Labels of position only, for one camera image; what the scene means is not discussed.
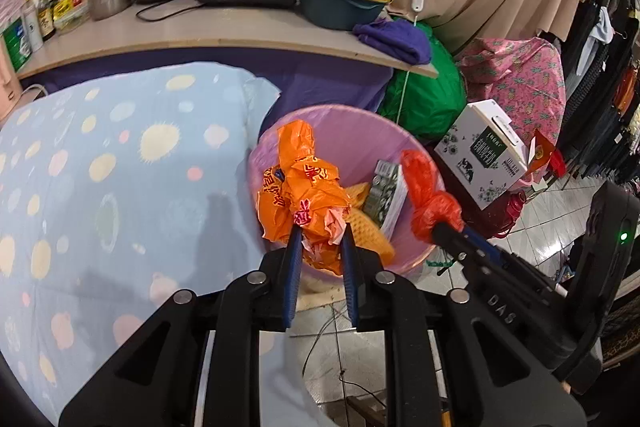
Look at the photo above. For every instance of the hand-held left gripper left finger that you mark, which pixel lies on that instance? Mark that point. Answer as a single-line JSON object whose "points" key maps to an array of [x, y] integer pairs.
{"points": [[295, 267]]}

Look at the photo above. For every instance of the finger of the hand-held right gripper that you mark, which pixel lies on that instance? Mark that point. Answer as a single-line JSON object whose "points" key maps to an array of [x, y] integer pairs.
{"points": [[477, 241], [452, 239]]}

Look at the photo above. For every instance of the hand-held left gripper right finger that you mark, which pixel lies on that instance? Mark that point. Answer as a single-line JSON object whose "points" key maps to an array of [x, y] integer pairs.
{"points": [[350, 279]]}

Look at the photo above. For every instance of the red plastic bag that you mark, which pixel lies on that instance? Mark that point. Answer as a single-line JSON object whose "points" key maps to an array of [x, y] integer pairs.
{"points": [[430, 207]]}

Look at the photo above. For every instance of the orange foam fruit net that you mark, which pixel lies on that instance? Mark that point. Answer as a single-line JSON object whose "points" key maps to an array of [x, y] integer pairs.
{"points": [[367, 229]]}

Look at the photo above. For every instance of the orange printed plastic bag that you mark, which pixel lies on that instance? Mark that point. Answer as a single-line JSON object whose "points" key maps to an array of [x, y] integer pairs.
{"points": [[305, 187]]}

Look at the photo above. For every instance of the green paste box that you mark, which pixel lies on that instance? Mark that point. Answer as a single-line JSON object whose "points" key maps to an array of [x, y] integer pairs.
{"points": [[382, 192]]}

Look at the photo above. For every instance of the pink trash bin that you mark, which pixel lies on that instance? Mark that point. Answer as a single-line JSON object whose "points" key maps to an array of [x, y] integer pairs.
{"points": [[340, 132]]}

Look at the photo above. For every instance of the red water bottle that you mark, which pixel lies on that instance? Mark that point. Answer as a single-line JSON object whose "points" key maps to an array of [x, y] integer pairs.
{"points": [[512, 212]]}

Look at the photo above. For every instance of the white carton box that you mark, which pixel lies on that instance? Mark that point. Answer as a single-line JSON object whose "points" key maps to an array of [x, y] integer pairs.
{"points": [[480, 147]]}

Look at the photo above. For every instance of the red paper packet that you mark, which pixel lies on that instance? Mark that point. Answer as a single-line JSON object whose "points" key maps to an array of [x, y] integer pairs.
{"points": [[545, 152]]}

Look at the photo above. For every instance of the green plastic bag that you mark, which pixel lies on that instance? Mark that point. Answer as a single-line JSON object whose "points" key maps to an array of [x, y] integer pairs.
{"points": [[430, 97]]}

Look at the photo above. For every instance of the pink printed cloth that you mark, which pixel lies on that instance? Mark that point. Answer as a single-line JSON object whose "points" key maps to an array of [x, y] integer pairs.
{"points": [[520, 72]]}

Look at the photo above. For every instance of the light blue dotted blanket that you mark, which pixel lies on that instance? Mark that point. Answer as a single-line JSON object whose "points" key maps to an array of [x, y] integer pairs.
{"points": [[125, 207]]}

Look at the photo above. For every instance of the purple sheet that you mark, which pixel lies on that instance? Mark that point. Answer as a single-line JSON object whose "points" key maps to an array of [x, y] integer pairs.
{"points": [[325, 77]]}

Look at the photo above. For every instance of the purple cloth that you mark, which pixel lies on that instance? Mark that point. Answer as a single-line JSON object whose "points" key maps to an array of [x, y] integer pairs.
{"points": [[395, 39]]}

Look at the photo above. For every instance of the rack of hanging clothes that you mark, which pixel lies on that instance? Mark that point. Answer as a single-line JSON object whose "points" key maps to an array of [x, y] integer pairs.
{"points": [[610, 72]]}

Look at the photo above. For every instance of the blue basin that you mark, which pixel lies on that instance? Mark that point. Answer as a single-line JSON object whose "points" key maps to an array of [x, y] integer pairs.
{"points": [[335, 14]]}

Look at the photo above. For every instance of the pink kettle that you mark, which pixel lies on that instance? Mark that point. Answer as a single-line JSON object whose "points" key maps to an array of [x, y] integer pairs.
{"points": [[7, 82]]}

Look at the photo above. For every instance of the dark sauce bottle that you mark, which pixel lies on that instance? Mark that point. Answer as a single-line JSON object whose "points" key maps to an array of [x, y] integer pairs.
{"points": [[46, 19]]}

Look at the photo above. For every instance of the green label can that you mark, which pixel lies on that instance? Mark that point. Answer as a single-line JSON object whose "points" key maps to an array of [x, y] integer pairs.
{"points": [[17, 44]]}

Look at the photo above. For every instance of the white jar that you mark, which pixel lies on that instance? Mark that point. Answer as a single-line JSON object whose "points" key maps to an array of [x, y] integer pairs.
{"points": [[32, 27]]}

